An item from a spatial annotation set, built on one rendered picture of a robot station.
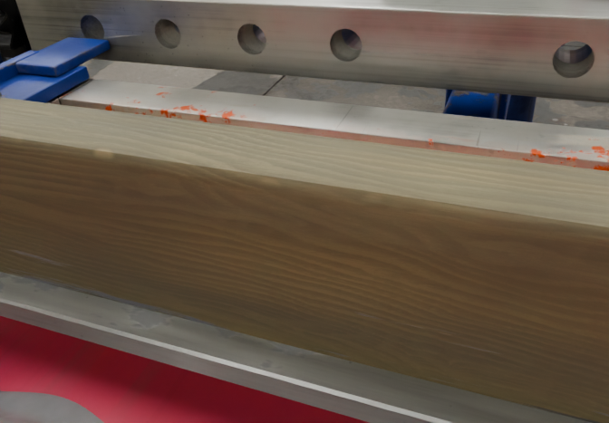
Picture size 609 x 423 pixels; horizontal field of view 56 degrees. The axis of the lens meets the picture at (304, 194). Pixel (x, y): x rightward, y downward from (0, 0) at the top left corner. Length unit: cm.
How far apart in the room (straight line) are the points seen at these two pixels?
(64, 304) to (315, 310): 10
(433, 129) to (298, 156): 18
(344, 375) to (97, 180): 10
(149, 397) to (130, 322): 4
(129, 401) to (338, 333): 10
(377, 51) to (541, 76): 10
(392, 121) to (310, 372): 19
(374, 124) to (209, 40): 15
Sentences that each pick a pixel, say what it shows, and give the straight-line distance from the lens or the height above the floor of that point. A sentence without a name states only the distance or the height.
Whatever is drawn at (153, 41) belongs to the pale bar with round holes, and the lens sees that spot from 46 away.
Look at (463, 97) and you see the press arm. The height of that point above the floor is 92.
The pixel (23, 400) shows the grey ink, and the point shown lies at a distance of 26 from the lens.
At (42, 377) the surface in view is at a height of 96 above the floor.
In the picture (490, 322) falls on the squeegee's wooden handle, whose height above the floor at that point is 102.
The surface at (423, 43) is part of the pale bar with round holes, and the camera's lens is 37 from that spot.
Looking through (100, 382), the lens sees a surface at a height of 95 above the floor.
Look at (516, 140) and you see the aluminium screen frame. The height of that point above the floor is 99.
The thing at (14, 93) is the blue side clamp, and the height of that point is 100.
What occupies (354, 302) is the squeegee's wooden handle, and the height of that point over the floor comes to 102.
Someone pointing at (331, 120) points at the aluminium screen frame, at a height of 99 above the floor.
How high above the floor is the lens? 114
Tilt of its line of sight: 33 degrees down
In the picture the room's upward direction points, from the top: 4 degrees counter-clockwise
